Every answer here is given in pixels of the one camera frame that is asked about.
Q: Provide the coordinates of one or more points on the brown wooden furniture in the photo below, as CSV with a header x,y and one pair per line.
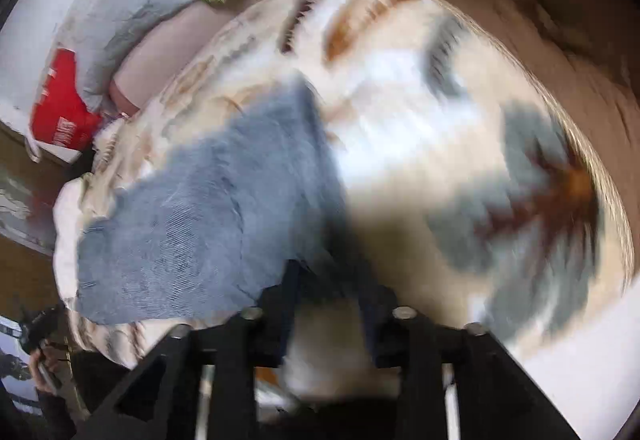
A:
x,y
20,270

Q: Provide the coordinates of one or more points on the pink bolster pillow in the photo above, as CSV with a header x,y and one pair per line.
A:
x,y
165,50

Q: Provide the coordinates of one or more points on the person's left hand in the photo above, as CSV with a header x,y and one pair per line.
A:
x,y
45,370

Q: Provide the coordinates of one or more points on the leaf print fleece blanket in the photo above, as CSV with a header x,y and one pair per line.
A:
x,y
400,120

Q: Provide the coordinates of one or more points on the grey quilted pillow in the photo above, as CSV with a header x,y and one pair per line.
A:
x,y
125,20

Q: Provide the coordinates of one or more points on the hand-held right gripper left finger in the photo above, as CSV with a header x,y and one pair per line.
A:
x,y
286,315

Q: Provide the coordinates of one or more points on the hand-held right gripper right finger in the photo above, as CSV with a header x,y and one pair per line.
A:
x,y
371,320

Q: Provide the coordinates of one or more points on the red shopping bag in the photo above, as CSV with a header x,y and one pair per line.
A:
x,y
60,105

